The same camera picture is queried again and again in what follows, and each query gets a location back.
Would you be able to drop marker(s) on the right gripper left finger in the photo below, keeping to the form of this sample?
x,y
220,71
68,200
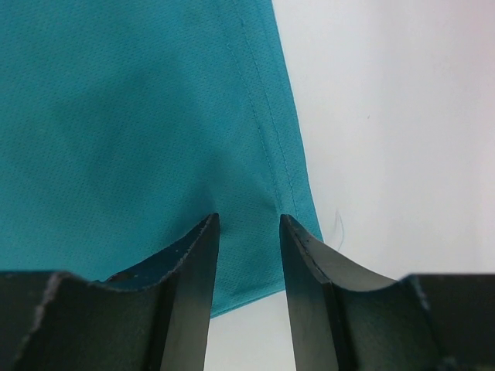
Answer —
x,y
154,315

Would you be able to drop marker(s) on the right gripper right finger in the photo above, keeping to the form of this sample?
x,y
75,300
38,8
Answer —
x,y
346,317

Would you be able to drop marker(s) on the teal t shirt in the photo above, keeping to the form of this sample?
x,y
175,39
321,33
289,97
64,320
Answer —
x,y
124,123

